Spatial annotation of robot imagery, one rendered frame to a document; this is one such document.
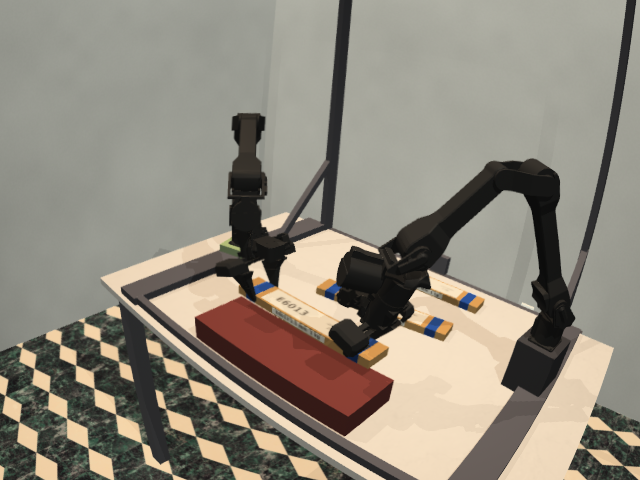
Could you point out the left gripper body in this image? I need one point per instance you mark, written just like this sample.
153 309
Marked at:
379 317

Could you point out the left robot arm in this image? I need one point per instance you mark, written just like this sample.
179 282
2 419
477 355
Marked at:
422 242

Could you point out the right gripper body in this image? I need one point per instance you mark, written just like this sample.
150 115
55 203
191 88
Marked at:
234 267

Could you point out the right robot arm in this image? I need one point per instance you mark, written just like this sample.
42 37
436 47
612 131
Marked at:
245 178

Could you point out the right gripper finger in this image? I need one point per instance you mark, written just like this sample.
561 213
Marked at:
245 281
273 270

